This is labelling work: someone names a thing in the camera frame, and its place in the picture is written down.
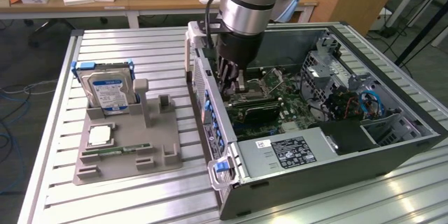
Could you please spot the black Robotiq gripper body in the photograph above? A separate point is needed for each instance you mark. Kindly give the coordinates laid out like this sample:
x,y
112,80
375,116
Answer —
x,y
237,48

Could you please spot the black graphics card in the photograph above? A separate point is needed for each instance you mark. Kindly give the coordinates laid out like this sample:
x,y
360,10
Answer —
x,y
263,115

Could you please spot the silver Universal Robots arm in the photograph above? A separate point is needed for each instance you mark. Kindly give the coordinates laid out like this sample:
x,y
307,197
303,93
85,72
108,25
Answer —
x,y
248,3

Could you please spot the CPU socket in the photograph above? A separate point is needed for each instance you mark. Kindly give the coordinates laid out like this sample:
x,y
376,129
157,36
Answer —
x,y
259,93

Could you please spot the metal socket cover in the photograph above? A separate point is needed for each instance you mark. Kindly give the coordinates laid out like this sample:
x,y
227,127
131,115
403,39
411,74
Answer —
x,y
275,78

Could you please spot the installed RAM stick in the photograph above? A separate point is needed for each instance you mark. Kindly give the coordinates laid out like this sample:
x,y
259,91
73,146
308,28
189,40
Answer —
x,y
255,102

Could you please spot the green motherboard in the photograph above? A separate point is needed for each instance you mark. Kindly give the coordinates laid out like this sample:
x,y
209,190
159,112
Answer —
x,y
293,113

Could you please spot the gray parts rack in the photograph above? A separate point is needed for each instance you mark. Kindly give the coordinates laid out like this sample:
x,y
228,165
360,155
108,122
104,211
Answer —
x,y
140,134

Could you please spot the gray power supply unit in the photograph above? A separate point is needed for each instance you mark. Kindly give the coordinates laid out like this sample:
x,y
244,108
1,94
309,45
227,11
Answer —
x,y
259,165

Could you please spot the hard disk with blue carrier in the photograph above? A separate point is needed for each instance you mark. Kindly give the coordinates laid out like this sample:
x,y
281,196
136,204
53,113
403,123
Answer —
x,y
107,90

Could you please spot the black plastic shroud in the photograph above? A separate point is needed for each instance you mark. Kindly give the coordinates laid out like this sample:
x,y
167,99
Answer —
x,y
347,136

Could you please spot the silver CPU chip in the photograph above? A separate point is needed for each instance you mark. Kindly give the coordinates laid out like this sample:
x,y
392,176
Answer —
x,y
99,135

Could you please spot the green RAM stick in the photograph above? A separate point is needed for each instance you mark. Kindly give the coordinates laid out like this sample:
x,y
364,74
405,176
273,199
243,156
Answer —
x,y
112,150

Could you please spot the open PC case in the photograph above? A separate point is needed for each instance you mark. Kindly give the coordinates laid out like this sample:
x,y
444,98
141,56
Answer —
x,y
315,187

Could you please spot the gray metal disk bay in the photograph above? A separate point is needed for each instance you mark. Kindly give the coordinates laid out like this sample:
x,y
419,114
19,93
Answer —
x,y
395,129

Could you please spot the black slanted stand pole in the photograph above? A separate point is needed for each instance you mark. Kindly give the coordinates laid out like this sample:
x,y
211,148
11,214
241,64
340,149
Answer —
x,y
420,27

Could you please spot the black office chair base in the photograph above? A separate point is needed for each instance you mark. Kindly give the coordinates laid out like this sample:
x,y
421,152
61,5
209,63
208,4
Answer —
x,y
45,26

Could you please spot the wooden desk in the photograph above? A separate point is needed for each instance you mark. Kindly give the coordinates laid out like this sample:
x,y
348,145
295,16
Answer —
x,y
52,7

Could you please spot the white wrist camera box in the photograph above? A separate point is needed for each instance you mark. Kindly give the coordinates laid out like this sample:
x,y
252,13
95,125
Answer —
x,y
196,36

